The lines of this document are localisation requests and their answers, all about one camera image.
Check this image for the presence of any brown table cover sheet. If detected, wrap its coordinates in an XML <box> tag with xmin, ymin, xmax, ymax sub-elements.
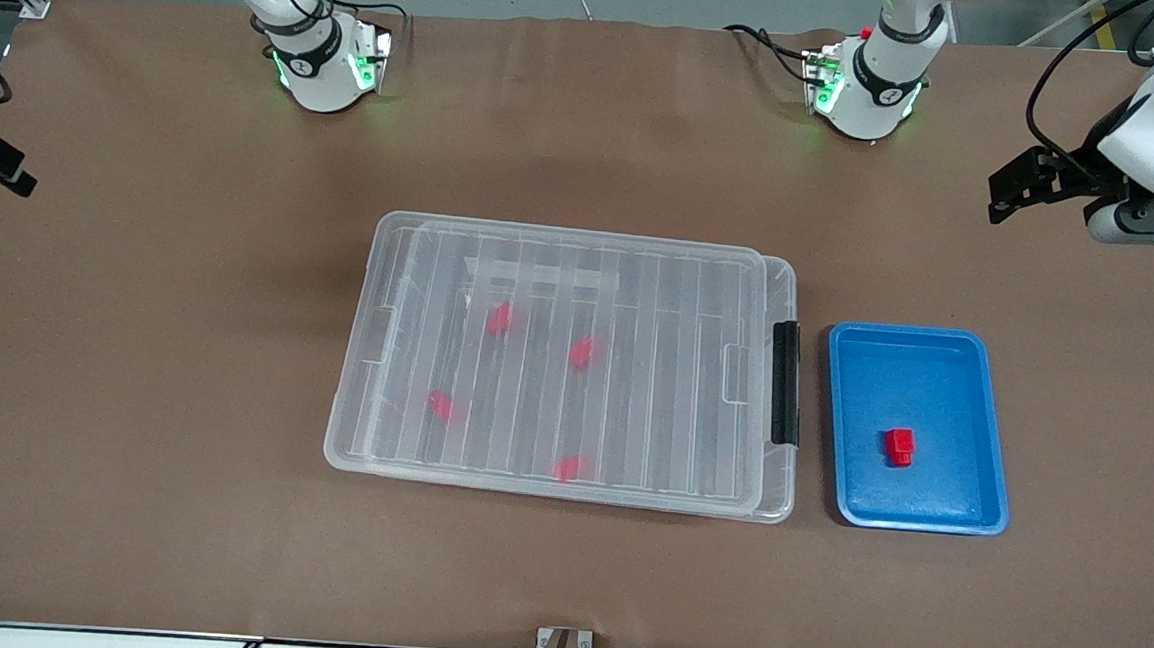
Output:
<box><xmin>0</xmin><ymin>0</ymin><xmax>1154</xmax><ymax>648</ymax></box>

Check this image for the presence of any blue plastic tray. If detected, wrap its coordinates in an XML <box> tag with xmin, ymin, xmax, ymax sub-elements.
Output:
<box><xmin>816</xmin><ymin>320</ymin><xmax>1022</xmax><ymax>539</ymax></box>

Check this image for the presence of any long black arm cable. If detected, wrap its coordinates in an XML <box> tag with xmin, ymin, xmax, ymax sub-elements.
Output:
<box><xmin>1021</xmin><ymin>0</ymin><xmax>1154</xmax><ymax>190</ymax></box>

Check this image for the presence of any black box latch handle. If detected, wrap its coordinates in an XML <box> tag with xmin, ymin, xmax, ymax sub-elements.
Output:
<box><xmin>765</xmin><ymin>319</ymin><xmax>808</xmax><ymax>450</ymax></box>

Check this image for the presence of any clear plastic storage box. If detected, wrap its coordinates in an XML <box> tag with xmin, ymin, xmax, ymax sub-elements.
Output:
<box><xmin>326</xmin><ymin>212</ymin><xmax>811</xmax><ymax>527</ymax></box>
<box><xmin>320</xmin><ymin>206</ymin><xmax>780</xmax><ymax>518</ymax></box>

